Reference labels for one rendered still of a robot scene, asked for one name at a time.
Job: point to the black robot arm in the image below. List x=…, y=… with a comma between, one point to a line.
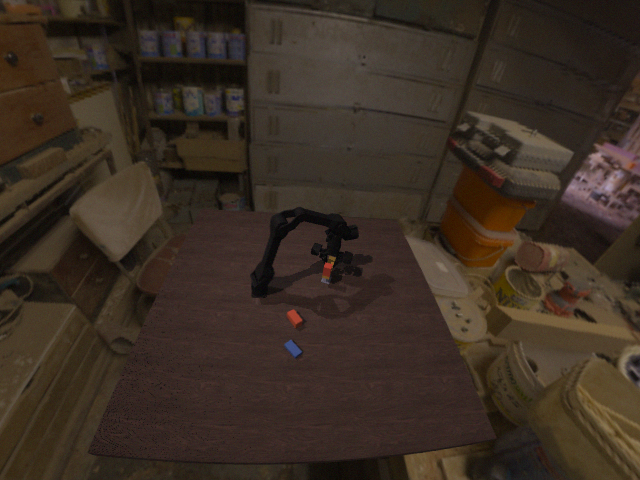
x=279, y=228

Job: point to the orange-red rectangular block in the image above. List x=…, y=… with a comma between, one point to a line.
x=294, y=318

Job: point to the blue flat bar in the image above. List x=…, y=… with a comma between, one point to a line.
x=293, y=349

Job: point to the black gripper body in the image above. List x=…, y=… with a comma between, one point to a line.
x=332, y=250

